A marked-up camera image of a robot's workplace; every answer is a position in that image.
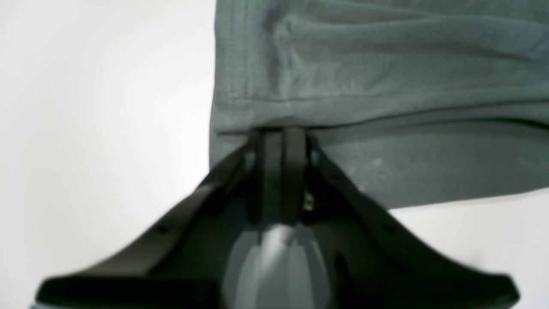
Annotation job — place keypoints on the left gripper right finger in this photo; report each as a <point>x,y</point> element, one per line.
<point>372,260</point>

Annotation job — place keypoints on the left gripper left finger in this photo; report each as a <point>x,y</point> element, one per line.
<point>193,257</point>

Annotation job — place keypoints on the grey T-shirt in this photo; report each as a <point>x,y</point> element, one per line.
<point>418,101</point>

